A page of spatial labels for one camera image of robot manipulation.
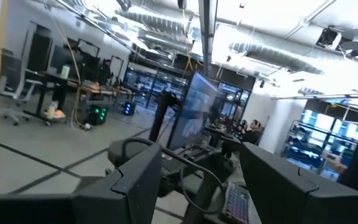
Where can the white cup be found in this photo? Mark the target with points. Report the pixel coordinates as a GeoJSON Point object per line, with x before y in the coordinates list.
{"type": "Point", "coordinates": [65, 71]}

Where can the blue lit computer tower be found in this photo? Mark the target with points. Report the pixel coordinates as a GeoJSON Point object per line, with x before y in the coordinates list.
{"type": "Point", "coordinates": [129, 108]}

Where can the grey office chair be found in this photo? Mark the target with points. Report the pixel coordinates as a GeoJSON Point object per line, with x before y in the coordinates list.
{"type": "Point", "coordinates": [9, 81]}

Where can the person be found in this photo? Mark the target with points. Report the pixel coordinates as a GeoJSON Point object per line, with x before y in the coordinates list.
{"type": "Point", "coordinates": [105, 73]}
{"type": "Point", "coordinates": [253, 132]}

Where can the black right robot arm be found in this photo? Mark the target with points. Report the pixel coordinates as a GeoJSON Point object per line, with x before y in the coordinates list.
{"type": "Point", "coordinates": [197, 168]}

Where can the black standing desk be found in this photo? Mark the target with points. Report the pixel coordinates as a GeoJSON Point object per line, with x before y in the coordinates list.
{"type": "Point", "coordinates": [42, 93]}

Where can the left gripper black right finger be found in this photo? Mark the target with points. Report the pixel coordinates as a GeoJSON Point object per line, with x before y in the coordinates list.
{"type": "Point", "coordinates": [272, 180]}

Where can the black monitor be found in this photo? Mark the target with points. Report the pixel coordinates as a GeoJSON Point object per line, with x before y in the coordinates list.
{"type": "Point", "coordinates": [194, 109]}

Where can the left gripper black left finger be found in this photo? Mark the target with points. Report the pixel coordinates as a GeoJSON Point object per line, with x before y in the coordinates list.
{"type": "Point", "coordinates": [135, 180]}

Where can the backlit keyboard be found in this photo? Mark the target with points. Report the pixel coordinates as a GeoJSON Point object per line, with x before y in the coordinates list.
{"type": "Point", "coordinates": [238, 205]}

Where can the green lit computer tower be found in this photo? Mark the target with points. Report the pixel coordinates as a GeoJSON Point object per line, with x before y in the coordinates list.
{"type": "Point", "coordinates": [98, 114]}

